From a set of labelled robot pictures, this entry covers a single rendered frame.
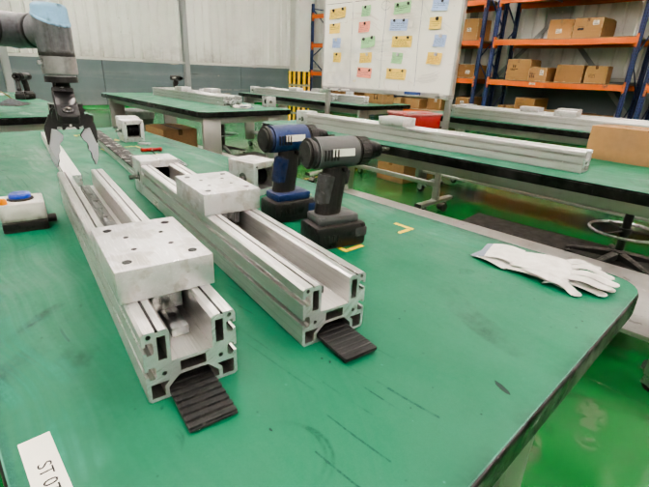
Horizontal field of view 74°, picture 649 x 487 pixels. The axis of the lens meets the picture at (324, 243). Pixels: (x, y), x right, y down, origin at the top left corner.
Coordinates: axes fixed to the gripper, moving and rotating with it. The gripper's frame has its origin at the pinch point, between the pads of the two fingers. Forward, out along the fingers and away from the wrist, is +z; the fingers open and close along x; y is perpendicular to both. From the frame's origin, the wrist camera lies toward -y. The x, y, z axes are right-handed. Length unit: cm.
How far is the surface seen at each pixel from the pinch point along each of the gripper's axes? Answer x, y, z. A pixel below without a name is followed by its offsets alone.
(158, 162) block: -18.8, -4.4, 0.9
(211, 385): -1, -86, 9
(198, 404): 1, -88, 9
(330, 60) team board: -253, 244, -35
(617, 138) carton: -213, -37, -1
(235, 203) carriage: -19, -52, 0
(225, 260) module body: -14, -60, 7
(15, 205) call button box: 13.9, -20.4, 4.0
